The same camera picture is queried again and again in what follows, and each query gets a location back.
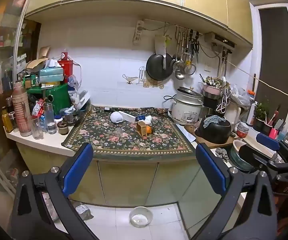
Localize dark window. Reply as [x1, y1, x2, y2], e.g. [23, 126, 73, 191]
[255, 4, 288, 130]

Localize teal tissue box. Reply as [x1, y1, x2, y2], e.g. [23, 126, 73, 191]
[39, 59, 65, 83]

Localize steel ladle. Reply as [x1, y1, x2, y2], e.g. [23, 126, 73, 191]
[175, 34, 186, 80]

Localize white plastic tray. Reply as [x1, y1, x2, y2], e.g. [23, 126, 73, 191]
[74, 90, 91, 110]

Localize black pot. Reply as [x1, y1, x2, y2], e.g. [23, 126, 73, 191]
[194, 115, 232, 144]

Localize pink utensil holder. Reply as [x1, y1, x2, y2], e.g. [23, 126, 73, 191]
[199, 74, 230, 100]

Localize black small appliance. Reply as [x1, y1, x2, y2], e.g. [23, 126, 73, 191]
[203, 97, 222, 115]

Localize red snack packet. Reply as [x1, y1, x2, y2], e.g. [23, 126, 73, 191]
[31, 98, 47, 117]

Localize clear plastic bag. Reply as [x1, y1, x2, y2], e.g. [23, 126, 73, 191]
[68, 74, 81, 105]

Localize kitchen knife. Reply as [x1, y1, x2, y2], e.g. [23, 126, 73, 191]
[176, 124, 199, 147]

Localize green ribbed basin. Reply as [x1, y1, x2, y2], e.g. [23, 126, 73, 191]
[229, 140, 257, 172]

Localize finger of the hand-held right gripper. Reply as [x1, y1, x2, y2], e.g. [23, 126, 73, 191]
[238, 144, 275, 172]
[256, 133, 288, 158]

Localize wooden cutting board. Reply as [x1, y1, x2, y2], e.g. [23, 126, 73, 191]
[184, 124, 237, 149]

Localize small brown cardboard box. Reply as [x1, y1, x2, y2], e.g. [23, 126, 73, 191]
[136, 121, 149, 138]

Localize grey plastic bag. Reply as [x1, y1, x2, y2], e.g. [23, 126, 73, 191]
[75, 204, 94, 220]

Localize blue dish cloth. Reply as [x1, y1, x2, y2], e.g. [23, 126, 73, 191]
[203, 115, 226, 127]

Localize black wok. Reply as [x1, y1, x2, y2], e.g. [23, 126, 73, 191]
[146, 52, 173, 81]

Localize pink thermos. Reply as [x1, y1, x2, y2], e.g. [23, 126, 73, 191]
[11, 81, 32, 137]

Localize torn cardboard pieces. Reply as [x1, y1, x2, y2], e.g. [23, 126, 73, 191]
[25, 45, 52, 73]

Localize white rice cooker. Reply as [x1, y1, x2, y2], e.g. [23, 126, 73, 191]
[170, 86, 204, 125]

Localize white bottle with red cap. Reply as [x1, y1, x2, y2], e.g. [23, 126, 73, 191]
[246, 91, 258, 127]

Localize white kettle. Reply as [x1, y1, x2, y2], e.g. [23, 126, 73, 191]
[225, 102, 242, 130]

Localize dark brown jar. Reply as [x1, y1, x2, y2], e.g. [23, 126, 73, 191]
[57, 122, 70, 136]

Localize white plastic bag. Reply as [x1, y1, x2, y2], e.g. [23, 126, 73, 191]
[230, 84, 251, 107]

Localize mesh strainer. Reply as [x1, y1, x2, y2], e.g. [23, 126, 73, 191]
[184, 31, 196, 76]

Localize potted green plant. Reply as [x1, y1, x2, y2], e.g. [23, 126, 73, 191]
[253, 101, 270, 133]

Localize beige wall appliance with display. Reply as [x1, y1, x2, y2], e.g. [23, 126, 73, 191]
[204, 32, 236, 48]

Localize grey rag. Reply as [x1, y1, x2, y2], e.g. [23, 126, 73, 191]
[215, 147, 230, 162]

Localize glass jar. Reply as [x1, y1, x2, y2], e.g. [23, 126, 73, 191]
[59, 107, 75, 124]

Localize long white box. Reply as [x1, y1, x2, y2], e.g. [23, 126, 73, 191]
[118, 110, 136, 123]

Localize yellow oil bottle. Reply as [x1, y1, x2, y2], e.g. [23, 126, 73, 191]
[1, 107, 14, 133]

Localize green floral tablecloth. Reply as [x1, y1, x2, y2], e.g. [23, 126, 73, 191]
[61, 105, 197, 158]

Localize white power strip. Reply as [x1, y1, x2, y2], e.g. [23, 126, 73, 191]
[133, 20, 144, 46]

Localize white cable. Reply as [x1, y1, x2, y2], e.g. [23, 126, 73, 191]
[216, 94, 229, 113]

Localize tan rope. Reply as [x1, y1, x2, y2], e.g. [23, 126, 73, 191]
[227, 60, 288, 101]

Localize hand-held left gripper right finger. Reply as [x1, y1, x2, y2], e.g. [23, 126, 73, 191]
[191, 142, 278, 240]

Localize green box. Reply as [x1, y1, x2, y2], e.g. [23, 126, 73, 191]
[27, 84, 72, 115]

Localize clear water bottle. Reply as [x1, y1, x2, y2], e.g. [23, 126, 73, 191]
[43, 95, 57, 135]

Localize black scissors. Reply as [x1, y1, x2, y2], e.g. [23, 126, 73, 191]
[193, 31, 200, 64]

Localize red rimmed bowls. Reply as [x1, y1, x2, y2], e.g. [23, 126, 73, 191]
[236, 122, 250, 138]

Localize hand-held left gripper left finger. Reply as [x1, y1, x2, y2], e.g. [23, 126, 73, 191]
[10, 142, 99, 240]

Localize black toothbrush cup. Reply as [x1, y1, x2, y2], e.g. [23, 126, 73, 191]
[262, 114, 275, 135]

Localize steel cleaver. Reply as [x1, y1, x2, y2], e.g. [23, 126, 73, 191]
[155, 35, 168, 70]

